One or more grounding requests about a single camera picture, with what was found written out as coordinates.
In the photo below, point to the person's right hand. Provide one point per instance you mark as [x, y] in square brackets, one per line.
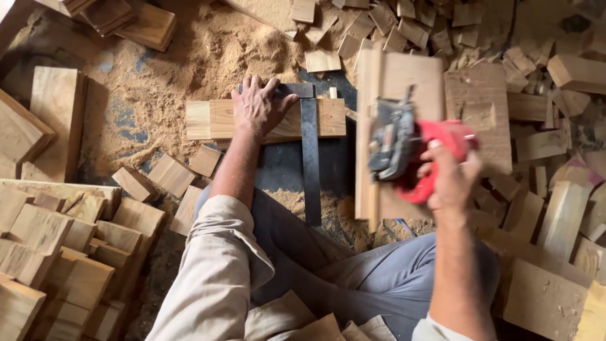
[449, 177]

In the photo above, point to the person's left hand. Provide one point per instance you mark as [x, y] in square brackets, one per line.
[255, 110]

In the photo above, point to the person's right fingers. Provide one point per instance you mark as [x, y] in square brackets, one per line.
[428, 156]

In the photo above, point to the red circular saw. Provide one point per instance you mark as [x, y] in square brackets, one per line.
[412, 151]

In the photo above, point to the light wooden plank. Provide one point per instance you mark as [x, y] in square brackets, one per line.
[326, 118]

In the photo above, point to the black steel try square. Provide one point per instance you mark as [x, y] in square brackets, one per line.
[310, 151]

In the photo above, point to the large flat wooden slab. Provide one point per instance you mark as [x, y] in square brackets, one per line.
[478, 113]

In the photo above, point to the large wooden board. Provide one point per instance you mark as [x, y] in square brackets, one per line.
[402, 75]

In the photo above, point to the heap of wooden offcuts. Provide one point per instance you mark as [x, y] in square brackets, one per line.
[535, 118]

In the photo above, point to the person's grey trousers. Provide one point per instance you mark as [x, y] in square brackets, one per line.
[341, 265]

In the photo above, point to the small wooden block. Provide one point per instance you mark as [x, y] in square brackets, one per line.
[171, 174]
[135, 183]
[185, 211]
[205, 160]

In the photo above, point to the pile of sawdust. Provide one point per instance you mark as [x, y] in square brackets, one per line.
[213, 57]

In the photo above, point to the person's beige shirt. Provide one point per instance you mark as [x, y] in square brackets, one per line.
[227, 289]

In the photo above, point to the stack of wooden planks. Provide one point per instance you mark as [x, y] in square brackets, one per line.
[128, 21]

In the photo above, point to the wide wooden plank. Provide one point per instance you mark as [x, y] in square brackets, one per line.
[59, 123]

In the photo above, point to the pile of cut wooden blocks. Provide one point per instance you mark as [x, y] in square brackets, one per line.
[61, 260]

